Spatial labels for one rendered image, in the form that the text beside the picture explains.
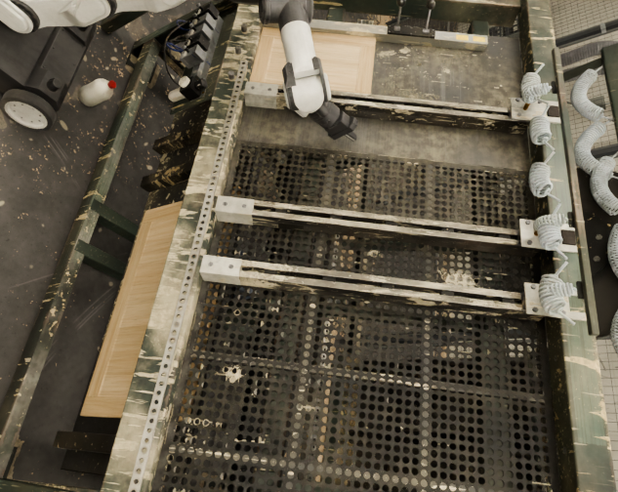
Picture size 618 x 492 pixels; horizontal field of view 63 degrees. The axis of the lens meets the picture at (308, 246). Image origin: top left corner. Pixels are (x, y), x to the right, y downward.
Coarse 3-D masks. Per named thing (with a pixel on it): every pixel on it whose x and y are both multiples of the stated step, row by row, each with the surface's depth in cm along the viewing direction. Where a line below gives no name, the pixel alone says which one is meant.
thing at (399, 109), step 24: (264, 96) 190; (336, 96) 191; (360, 96) 190; (384, 96) 190; (408, 120) 192; (432, 120) 191; (456, 120) 189; (480, 120) 187; (504, 120) 186; (528, 120) 181; (552, 120) 181
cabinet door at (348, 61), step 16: (272, 32) 213; (320, 32) 213; (272, 48) 209; (320, 48) 209; (336, 48) 209; (352, 48) 209; (368, 48) 209; (256, 64) 204; (272, 64) 205; (336, 64) 205; (352, 64) 205; (368, 64) 205; (256, 80) 200; (272, 80) 201; (336, 80) 201; (352, 80) 201; (368, 80) 201
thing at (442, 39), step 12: (264, 24) 214; (276, 24) 213; (312, 24) 212; (324, 24) 212; (336, 24) 212; (348, 24) 212; (360, 24) 212; (372, 36) 212; (384, 36) 211; (396, 36) 210; (408, 36) 210; (444, 36) 210; (480, 36) 210; (456, 48) 212; (468, 48) 211; (480, 48) 210
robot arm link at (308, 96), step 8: (296, 80) 142; (304, 80) 141; (312, 80) 141; (320, 80) 141; (288, 88) 141; (296, 88) 141; (304, 88) 141; (312, 88) 141; (320, 88) 141; (296, 96) 141; (304, 96) 142; (312, 96) 142; (320, 96) 142; (296, 104) 143; (304, 104) 144; (312, 104) 145; (320, 104) 145
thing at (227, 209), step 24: (240, 216) 168; (264, 216) 166; (288, 216) 166; (312, 216) 169; (336, 216) 167; (360, 216) 166; (384, 216) 166; (552, 216) 148; (408, 240) 168; (432, 240) 166; (456, 240) 164; (480, 240) 162; (504, 240) 162; (528, 240) 158
